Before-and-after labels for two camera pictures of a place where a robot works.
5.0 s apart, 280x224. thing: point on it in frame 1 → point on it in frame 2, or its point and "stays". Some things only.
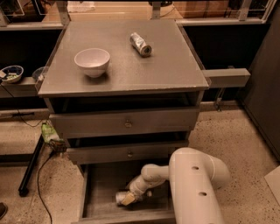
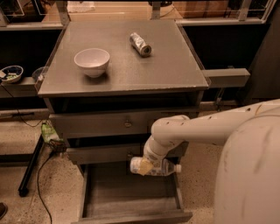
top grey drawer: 87,124 stays
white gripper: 136,187 → 152,155
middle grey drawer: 125,153 stays
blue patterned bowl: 11,73 stays
